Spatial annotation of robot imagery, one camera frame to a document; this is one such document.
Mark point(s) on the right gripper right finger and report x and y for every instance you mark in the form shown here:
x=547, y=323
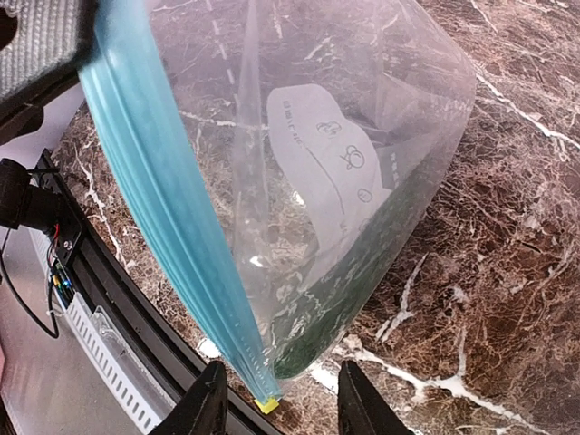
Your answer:
x=361, y=409

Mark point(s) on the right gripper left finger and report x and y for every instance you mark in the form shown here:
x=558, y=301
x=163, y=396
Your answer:
x=203, y=409

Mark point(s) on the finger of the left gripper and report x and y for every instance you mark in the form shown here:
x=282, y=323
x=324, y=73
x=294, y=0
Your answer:
x=46, y=43

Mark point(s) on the clear zip top bag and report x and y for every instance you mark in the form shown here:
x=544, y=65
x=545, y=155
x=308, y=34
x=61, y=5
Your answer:
x=251, y=140

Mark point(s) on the grey slotted cable duct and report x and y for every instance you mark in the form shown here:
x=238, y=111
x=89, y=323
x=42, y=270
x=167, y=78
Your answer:
x=126, y=377

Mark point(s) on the black front rail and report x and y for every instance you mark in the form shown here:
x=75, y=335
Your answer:
x=101, y=280

